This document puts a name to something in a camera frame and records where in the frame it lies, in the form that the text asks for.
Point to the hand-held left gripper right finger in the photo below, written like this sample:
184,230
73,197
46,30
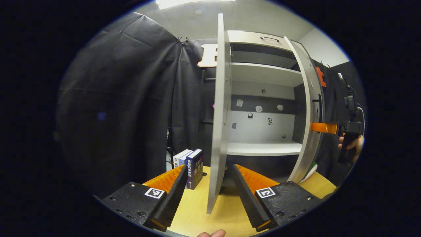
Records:
246,191

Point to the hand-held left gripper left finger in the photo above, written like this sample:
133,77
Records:
174,187

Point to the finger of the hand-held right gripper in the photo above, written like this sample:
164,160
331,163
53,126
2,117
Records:
324,128

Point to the white cabinet door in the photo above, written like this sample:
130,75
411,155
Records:
310,108
220,115

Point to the white grey cabinet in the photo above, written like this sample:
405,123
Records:
263,131

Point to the white cabinet shelf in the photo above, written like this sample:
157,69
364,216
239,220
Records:
263,148
263,74

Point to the white cabinet drawer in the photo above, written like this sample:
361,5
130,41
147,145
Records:
256,39

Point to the white blue book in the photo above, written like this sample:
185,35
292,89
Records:
185,158

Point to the watermelon slice toy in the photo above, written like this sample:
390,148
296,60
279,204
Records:
309,171

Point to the black backdrop cloth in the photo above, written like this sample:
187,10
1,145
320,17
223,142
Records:
125,108

